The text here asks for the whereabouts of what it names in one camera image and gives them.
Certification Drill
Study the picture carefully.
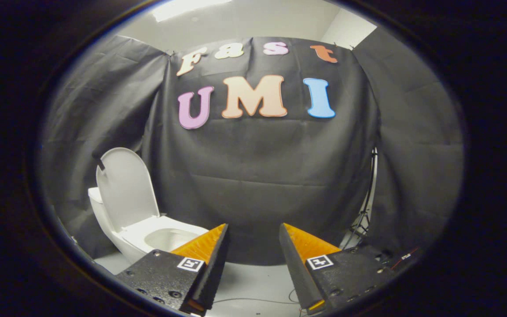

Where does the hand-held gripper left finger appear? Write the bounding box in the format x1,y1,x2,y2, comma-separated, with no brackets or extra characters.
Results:
116,223,230,317

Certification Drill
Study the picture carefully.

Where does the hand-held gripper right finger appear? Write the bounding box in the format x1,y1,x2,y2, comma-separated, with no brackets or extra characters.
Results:
279,222,397,315

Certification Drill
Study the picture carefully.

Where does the white toilet lid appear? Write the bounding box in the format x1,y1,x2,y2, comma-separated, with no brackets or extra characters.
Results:
96,147,161,229

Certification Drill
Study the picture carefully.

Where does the white ceramic toilet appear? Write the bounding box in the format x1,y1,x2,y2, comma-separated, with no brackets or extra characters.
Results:
88,187,210,265

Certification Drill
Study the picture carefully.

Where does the black tripod stand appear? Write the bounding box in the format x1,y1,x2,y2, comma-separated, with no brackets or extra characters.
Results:
339,147,378,249

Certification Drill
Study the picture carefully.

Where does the black backdrop cloth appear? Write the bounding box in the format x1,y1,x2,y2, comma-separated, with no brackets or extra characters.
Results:
38,34,464,267

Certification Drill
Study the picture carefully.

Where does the thin floor cable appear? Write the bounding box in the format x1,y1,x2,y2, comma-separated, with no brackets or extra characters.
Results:
212,288,302,317

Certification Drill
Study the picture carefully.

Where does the black device with red cable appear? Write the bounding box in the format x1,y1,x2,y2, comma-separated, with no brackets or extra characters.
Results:
386,246,424,270

